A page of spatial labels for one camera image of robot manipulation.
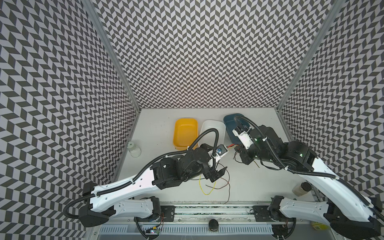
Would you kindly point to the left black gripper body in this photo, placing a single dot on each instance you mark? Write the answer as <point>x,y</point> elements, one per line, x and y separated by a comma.
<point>208,170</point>

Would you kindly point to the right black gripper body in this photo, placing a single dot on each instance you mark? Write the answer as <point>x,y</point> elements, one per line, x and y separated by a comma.
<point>245,152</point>

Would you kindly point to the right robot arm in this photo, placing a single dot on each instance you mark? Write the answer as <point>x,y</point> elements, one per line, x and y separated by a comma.
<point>346,210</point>

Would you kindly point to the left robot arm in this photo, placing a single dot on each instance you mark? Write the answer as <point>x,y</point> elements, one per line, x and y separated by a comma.
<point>100,203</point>

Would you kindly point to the yellow plastic tray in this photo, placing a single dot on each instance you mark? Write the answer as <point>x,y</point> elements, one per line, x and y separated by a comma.
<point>185,132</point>

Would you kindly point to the dark teal plastic tray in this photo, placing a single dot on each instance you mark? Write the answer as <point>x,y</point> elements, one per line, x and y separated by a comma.
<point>230,126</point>

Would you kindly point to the black round knob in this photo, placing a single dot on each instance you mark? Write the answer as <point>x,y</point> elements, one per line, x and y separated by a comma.
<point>213,225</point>

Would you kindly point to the small jar dark lid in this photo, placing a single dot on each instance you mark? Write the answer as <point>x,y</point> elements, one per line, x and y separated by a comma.
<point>302,189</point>

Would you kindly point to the clear jar white lid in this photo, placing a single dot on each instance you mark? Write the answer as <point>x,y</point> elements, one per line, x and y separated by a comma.
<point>133,149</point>

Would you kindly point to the yellow bottle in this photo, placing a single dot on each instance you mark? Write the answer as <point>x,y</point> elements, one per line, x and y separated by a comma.
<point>319,226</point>

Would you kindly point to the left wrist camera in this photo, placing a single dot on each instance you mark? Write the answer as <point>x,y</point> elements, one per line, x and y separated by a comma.
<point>219,153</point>

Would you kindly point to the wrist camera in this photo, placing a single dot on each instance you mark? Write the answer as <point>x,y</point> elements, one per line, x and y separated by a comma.
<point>243,134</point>
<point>219,153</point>

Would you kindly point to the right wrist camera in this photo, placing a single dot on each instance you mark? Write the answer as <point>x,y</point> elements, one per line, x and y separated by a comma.
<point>243,134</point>

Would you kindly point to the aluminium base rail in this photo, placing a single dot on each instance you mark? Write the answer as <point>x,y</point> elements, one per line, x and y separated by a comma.
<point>248,220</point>

